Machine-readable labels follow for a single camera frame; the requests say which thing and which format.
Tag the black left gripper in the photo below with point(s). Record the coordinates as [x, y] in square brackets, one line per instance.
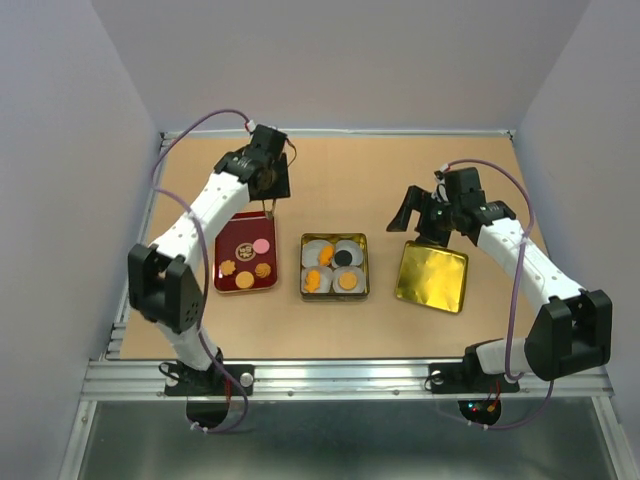
[281, 189]

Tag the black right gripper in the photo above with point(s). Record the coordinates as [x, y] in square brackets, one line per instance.
[418, 200]

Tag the metal tongs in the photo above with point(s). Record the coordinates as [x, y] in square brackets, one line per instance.
[271, 213]

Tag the gold tin lid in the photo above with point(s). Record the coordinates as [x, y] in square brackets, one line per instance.
[432, 277]

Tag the black round cookie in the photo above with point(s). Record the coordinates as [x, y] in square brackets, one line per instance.
[343, 258]

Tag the orange fish cookie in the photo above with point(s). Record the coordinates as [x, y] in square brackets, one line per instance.
[325, 255]
[312, 282]

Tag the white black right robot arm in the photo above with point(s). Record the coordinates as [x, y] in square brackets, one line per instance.
[572, 329]

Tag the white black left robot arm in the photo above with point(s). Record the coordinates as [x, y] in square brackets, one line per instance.
[162, 283]

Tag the gold square tin box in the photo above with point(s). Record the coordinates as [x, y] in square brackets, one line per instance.
[334, 267]

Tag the white paper cup back right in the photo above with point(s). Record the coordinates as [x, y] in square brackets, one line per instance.
[354, 248]

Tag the white paper cup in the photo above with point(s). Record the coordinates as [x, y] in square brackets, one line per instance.
[327, 278]
[310, 251]
[361, 280]
[354, 248]

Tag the pink round cookie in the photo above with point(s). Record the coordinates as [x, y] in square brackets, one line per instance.
[261, 246]

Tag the red rectangular tray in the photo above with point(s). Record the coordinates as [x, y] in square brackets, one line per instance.
[235, 243]

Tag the white paper cup back left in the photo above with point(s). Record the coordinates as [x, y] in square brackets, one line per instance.
[310, 251]

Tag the white paper cup front right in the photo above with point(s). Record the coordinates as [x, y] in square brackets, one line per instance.
[361, 280]

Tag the small round tan cookie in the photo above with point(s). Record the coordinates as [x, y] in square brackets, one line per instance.
[263, 270]

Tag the flower shaped cookie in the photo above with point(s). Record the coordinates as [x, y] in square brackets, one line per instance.
[227, 268]

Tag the white paper cup front left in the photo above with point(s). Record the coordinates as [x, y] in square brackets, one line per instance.
[327, 278]

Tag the large round tan cookie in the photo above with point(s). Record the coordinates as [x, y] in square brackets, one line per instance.
[244, 280]

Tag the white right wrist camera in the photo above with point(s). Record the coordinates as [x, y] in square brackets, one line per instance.
[439, 193]

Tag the aluminium table edge rail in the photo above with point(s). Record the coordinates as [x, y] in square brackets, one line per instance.
[296, 133]

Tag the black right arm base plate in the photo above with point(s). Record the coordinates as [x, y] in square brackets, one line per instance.
[457, 378]

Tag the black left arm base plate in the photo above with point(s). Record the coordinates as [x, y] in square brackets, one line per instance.
[181, 380]

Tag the aluminium front rail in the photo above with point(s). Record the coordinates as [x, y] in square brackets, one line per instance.
[276, 380]

